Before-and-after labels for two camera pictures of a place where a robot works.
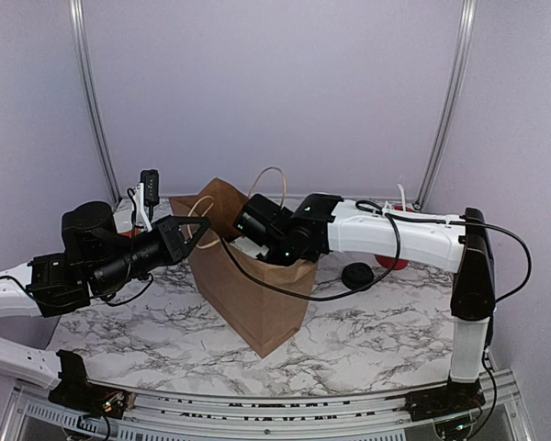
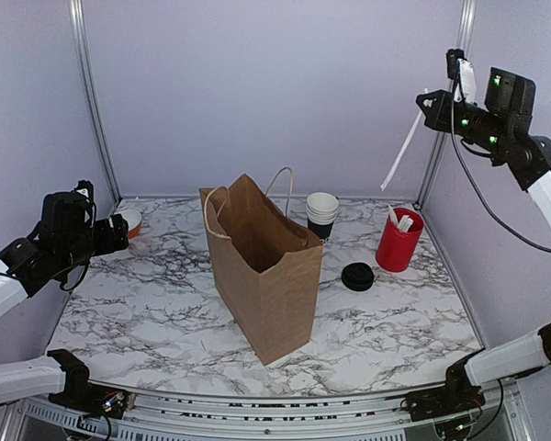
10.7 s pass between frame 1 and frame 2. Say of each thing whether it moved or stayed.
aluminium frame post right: stayed
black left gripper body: moved
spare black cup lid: stayed
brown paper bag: moved
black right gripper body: moved
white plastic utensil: moved
